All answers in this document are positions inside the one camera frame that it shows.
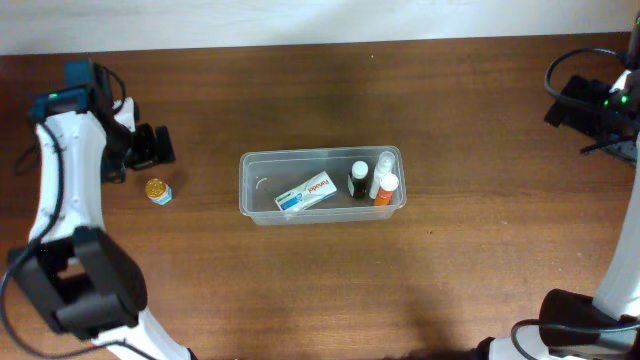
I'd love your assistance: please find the white Panadol box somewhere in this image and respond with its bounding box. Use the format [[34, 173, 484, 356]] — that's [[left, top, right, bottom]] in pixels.
[[274, 171, 337, 213]]

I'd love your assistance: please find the dark brown medicine bottle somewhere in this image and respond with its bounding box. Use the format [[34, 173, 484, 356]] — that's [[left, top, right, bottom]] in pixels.
[[348, 161, 369, 199]]

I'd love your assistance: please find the white spray bottle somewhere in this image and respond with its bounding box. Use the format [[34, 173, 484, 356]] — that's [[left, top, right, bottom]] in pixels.
[[369, 151, 396, 199]]

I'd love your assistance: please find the orange bottle white cap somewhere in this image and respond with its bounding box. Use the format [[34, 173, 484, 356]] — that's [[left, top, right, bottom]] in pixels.
[[374, 173, 399, 206]]

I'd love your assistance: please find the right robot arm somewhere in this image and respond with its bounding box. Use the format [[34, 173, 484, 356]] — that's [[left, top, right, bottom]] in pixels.
[[469, 22, 639, 359]]

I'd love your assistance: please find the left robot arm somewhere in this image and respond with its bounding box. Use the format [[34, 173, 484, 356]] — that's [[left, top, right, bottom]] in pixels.
[[1, 59, 195, 359]]

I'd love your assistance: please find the clear plastic container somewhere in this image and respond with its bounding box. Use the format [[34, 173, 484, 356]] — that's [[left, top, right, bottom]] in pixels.
[[239, 145, 407, 225]]

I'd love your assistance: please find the small gold-lid jar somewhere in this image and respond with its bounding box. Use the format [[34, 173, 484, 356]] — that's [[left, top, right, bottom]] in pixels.
[[145, 178, 173, 206]]

